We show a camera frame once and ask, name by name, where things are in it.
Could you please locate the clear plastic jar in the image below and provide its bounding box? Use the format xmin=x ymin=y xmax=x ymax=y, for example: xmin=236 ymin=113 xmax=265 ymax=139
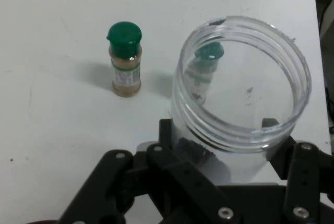
xmin=169 ymin=15 xmax=313 ymax=183

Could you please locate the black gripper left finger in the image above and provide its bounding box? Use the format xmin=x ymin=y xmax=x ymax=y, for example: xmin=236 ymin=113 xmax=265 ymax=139
xmin=59 ymin=118 xmax=241 ymax=224

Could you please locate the green-capped spice bottle text label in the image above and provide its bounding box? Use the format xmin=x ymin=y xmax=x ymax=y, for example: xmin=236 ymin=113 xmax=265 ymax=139
xmin=105 ymin=21 xmax=144 ymax=98

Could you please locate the black seeds heap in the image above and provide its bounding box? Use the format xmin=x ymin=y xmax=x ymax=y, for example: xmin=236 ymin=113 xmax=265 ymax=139
xmin=176 ymin=137 xmax=211 ymax=163

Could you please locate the red plastic bowl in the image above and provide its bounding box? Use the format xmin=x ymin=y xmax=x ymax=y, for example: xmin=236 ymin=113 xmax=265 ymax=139
xmin=25 ymin=218 xmax=62 ymax=224

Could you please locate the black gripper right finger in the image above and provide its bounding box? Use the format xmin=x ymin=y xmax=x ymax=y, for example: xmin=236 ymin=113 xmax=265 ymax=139
xmin=261 ymin=117 xmax=322 ymax=224

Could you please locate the green-capped spice bottle pepper picture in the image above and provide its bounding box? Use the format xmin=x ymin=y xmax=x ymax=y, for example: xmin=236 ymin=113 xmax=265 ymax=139
xmin=184 ymin=42 xmax=225 ymax=102

